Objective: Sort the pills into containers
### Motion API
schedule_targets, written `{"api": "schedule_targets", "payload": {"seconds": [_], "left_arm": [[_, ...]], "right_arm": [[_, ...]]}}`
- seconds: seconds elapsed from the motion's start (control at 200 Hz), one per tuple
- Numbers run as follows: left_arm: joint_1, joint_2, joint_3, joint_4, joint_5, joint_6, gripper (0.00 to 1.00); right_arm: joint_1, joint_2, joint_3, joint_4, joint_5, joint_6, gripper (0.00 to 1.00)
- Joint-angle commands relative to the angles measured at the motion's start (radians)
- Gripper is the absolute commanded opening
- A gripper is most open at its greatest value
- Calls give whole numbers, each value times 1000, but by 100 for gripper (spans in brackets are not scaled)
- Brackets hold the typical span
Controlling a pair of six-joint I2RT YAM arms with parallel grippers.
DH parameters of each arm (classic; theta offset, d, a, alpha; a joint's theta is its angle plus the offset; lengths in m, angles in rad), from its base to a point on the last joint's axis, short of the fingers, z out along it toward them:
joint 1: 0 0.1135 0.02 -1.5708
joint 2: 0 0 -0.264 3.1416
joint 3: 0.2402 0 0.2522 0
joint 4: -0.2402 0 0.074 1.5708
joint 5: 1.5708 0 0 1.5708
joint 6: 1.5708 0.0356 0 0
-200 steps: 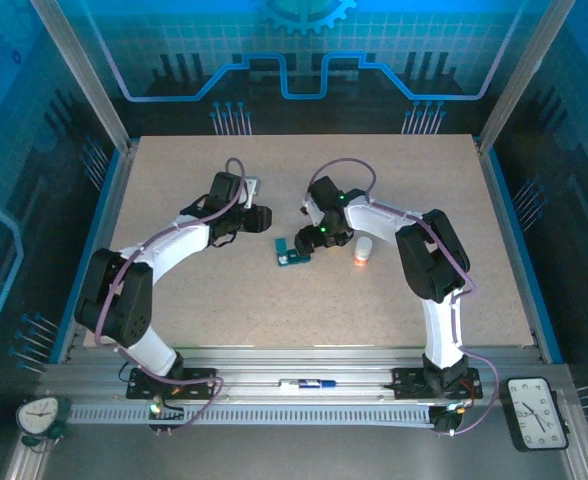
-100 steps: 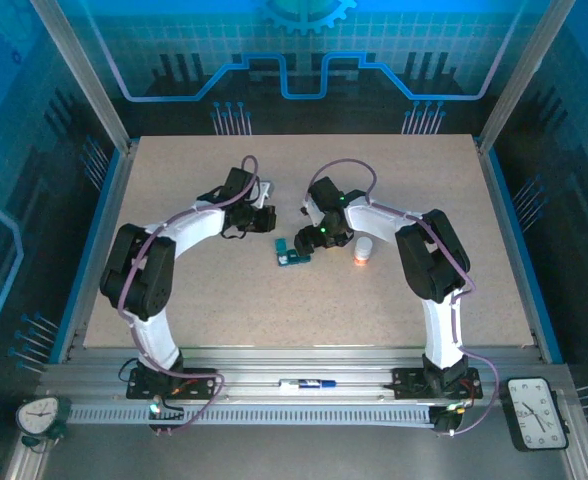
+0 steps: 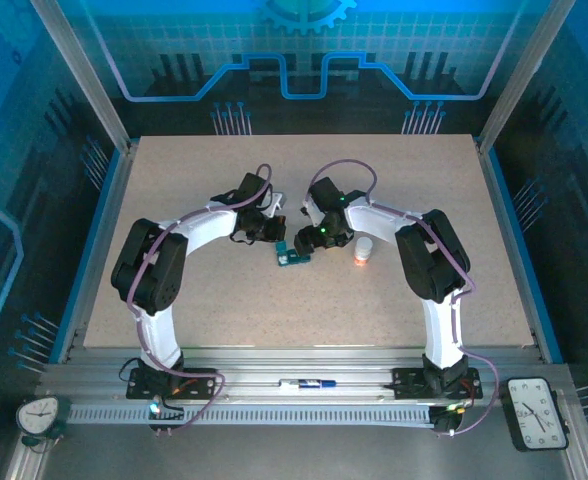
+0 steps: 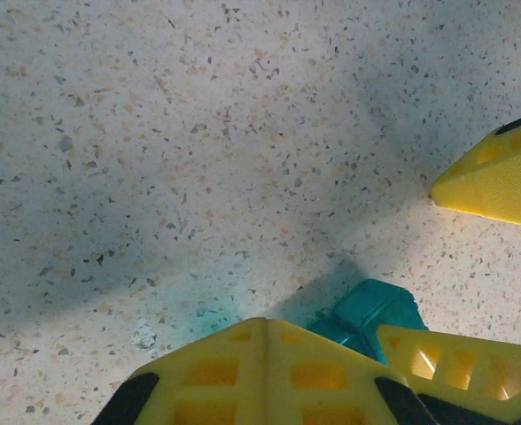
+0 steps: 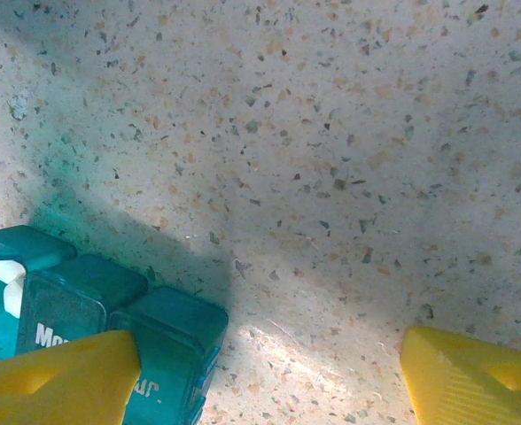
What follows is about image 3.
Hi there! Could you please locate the white pill bottle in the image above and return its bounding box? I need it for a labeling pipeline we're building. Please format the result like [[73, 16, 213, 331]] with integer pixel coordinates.
[[353, 237, 375, 267]]

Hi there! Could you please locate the teal pill organizer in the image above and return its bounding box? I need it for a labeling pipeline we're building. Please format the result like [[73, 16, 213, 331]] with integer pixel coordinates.
[[273, 241, 313, 269]]

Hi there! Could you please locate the blue marker pen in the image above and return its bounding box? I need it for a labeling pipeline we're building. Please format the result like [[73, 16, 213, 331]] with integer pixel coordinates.
[[278, 378, 338, 390]]

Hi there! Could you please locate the small circuit board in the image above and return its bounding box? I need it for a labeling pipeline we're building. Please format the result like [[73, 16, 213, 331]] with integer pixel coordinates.
[[441, 399, 475, 419], [146, 394, 185, 419]]

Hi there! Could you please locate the black rectangular clock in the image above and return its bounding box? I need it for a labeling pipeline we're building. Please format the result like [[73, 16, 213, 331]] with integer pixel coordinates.
[[504, 376, 570, 453]]

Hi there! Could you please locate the round green alarm clock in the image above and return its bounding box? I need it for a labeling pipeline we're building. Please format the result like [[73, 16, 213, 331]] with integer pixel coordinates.
[[15, 394, 73, 451]]

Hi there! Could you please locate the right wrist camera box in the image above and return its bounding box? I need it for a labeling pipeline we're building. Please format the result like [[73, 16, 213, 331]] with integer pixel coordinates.
[[299, 197, 320, 226]]

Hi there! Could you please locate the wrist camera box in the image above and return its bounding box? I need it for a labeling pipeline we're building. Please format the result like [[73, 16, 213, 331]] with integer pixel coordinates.
[[299, 197, 320, 226], [265, 192, 289, 217]]

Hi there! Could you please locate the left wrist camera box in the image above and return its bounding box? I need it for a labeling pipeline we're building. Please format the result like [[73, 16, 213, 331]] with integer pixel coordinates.
[[265, 192, 289, 217]]

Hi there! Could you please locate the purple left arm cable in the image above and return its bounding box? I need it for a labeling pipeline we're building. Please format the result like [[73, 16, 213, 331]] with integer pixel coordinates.
[[127, 163, 274, 436]]

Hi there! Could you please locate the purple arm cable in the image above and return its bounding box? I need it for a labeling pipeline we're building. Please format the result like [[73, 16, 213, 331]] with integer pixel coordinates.
[[309, 158, 500, 437], [127, 163, 274, 436]]

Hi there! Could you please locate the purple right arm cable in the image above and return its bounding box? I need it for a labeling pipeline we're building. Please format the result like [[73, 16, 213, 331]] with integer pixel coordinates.
[[309, 158, 500, 437]]

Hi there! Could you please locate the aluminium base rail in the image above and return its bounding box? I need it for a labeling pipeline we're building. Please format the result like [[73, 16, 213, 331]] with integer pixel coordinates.
[[36, 347, 573, 405]]

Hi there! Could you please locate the aluminium table side rail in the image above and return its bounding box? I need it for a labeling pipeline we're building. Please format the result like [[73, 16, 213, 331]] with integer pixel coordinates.
[[476, 139, 565, 364], [56, 142, 140, 364]]

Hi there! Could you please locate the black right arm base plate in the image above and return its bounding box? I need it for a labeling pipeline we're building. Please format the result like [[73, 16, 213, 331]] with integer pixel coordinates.
[[391, 367, 484, 401]]

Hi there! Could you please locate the slotted grey cable duct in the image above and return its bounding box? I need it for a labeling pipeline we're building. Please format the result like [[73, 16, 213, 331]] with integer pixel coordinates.
[[66, 403, 438, 426]]

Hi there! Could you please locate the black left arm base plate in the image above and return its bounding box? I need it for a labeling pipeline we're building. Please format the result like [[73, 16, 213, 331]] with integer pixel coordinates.
[[126, 367, 218, 400]]

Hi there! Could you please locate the aluminium frame post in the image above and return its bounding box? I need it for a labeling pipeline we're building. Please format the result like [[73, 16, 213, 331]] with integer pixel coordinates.
[[28, 0, 134, 154], [476, 0, 578, 154]]

